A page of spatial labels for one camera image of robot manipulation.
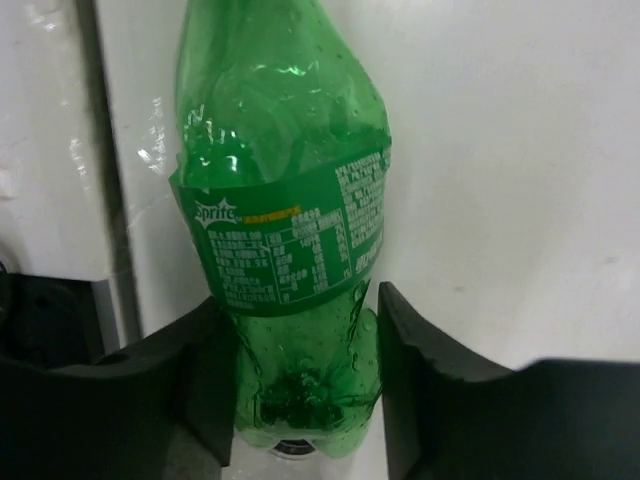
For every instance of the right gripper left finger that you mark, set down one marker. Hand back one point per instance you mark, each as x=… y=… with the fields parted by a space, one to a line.
x=160 y=408

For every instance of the green Sprite bottle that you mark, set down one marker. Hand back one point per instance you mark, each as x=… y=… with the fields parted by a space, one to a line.
x=285 y=145

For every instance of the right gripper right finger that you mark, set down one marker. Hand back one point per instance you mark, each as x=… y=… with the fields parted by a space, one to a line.
x=450 y=413

